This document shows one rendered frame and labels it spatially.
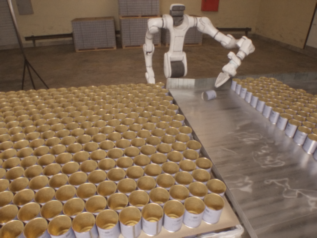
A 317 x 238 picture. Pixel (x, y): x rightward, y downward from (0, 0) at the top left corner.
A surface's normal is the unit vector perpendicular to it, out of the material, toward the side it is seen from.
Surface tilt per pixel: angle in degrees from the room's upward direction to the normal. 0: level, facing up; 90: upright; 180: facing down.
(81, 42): 91
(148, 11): 90
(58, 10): 90
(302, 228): 0
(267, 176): 0
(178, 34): 102
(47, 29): 90
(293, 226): 0
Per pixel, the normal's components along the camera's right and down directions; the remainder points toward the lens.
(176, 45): 0.28, 0.68
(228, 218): 0.04, -0.85
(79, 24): 0.14, 0.54
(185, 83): -0.08, 0.52
